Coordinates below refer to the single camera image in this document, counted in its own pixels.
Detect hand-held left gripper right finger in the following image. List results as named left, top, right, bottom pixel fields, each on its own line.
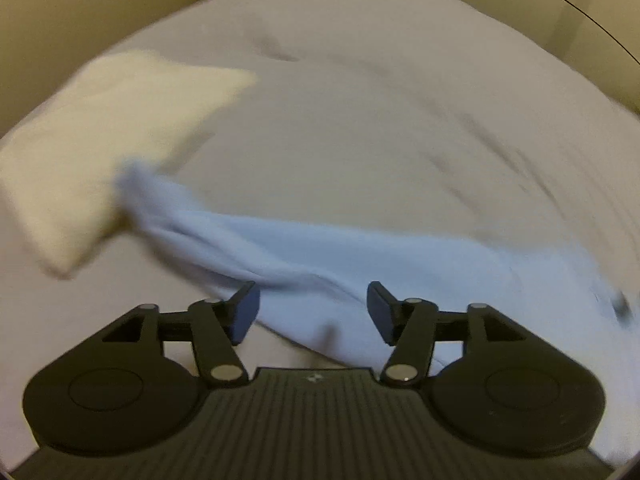
left=367, top=281, right=529, bottom=387

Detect thin black cable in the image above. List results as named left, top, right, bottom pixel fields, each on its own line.
left=492, top=0, right=640, bottom=68

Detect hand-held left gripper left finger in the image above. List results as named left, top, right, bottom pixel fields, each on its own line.
left=100, top=281, right=261, bottom=387

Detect cream pillow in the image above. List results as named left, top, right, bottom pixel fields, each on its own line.
left=0, top=50, right=258, bottom=278

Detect light blue garment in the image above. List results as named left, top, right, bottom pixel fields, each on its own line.
left=115, top=157, right=640, bottom=376

